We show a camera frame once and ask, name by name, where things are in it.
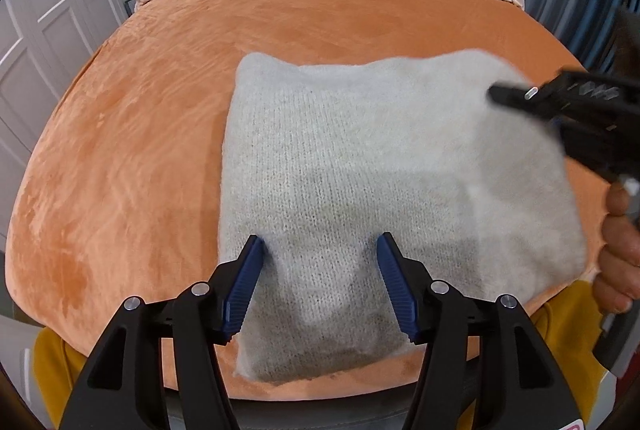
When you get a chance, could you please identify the cream knitted sweater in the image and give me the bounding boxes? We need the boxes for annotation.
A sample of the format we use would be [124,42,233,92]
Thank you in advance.
[218,49,587,384]

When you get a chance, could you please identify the person's right hand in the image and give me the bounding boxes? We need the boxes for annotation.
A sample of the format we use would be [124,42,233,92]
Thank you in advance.
[592,183,640,314]

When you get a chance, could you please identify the yellow top of person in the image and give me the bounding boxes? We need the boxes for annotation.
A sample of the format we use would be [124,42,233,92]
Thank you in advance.
[32,280,604,427]

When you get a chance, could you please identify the grey trousers of person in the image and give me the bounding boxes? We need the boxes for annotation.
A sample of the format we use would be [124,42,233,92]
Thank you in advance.
[164,385,476,430]

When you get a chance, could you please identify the orange velvet bedspread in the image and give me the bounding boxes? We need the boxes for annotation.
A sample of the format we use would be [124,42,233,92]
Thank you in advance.
[4,0,616,401]

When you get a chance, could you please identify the white panelled wardrobe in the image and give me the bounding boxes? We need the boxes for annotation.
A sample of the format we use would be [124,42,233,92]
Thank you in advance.
[1,0,134,228]

